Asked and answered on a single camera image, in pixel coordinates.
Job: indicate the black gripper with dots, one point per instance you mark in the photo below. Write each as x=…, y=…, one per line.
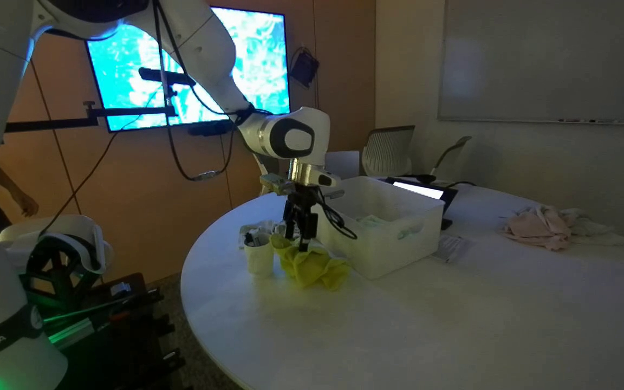
x=302, y=203

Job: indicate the bright yellow cloth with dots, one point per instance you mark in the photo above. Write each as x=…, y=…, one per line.
x=313, y=268

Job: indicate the white waffle towel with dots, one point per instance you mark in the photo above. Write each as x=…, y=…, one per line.
x=248, y=229

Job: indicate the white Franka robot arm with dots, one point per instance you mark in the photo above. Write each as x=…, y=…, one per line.
x=204, y=50

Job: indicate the white cup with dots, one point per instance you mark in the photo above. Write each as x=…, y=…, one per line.
x=258, y=257

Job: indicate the white plastic basket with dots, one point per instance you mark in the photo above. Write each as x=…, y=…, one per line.
x=390, y=229

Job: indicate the grey mesh office chair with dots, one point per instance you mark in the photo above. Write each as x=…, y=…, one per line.
x=389, y=151

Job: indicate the pink cloth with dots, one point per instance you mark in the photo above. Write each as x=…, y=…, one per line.
x=540, y=227

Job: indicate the pale white cloth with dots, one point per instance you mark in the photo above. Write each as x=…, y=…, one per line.
x=596, y=225

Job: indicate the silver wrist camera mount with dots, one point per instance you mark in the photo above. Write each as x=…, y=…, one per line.
x=310, y=175

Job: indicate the black wall device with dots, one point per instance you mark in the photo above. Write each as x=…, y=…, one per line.
x=306, y=65

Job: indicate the wall television screen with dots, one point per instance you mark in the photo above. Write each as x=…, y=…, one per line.
x=254, y=65

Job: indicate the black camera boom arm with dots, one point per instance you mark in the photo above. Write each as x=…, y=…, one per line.
x=52, y=124

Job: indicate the wall whiteboard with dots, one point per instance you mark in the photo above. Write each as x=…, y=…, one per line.
x=550, y=60

